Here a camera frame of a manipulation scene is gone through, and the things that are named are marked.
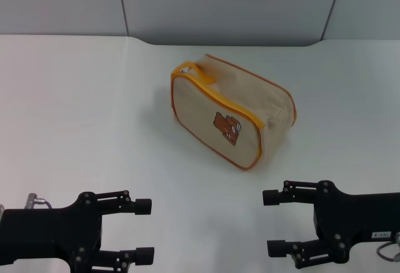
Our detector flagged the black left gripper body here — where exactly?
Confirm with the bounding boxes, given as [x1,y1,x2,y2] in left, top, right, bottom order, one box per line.
[0,191,104,273]

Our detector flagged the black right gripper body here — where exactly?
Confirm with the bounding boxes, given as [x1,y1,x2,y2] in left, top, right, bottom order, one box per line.
[313,179,400,264]

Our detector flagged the beige food bag orange trim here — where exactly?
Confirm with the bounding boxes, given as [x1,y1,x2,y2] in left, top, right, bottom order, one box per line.
[170,53,298,171]

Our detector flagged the left gripper metal cable connector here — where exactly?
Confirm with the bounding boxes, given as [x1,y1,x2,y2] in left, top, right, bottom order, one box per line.
[26,192,54,211]

